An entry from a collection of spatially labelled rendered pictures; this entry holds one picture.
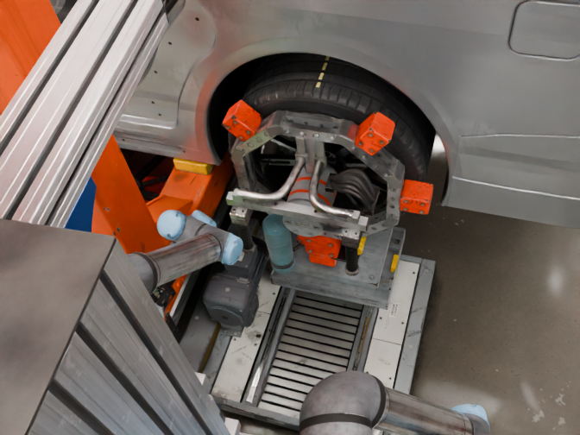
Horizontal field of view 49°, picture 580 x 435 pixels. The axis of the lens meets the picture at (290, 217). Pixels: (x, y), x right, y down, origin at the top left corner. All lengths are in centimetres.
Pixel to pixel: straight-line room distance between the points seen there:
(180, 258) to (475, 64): 86
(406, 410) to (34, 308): 79
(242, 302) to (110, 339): 180
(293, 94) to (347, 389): 103
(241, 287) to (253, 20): 104
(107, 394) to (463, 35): 126
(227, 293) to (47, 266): 185
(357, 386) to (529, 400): 165
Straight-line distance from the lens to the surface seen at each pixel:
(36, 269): 53
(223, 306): 236
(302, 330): 268
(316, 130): 180
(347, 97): 182
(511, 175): 195
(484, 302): 279
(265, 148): 221
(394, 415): 115
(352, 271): 193
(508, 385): 266
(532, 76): 168
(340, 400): 103
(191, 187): 231
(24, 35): 139
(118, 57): 68
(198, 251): 147
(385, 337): 259
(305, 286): 263
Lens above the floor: 243
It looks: 54 degrees down
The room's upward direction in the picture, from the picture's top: 10 degrees counter-clockwise
